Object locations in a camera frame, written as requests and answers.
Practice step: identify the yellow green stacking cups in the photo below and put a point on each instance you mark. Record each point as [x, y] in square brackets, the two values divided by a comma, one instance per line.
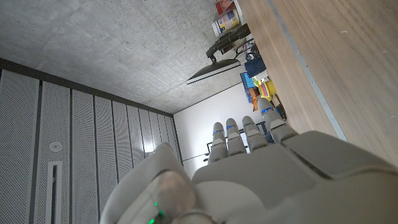
[268, 88]

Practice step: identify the dark blue mug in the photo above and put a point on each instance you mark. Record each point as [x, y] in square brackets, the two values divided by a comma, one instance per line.
[255, 67]

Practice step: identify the ceiling vent slot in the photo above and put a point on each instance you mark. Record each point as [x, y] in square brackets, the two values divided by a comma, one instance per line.
[54, 193]

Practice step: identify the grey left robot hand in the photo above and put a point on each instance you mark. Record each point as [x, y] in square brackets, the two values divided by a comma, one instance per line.
[264, 186]

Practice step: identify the black monitor stand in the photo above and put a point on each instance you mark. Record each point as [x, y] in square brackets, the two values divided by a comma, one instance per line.
[227, 39]

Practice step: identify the red cup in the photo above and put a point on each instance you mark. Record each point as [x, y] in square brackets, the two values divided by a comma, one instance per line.
[224, 5]

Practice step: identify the black computer monitor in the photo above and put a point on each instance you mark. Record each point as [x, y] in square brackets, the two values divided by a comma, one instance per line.
[214, 70]

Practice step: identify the white wipes canister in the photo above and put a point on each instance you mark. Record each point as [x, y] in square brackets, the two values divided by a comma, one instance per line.
[227, 21]

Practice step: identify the round white ceiling sensor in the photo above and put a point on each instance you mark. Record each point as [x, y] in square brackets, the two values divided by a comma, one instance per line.
[56, 146]

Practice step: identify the orange brick block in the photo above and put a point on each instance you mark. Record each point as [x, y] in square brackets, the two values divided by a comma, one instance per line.
[254, 98]

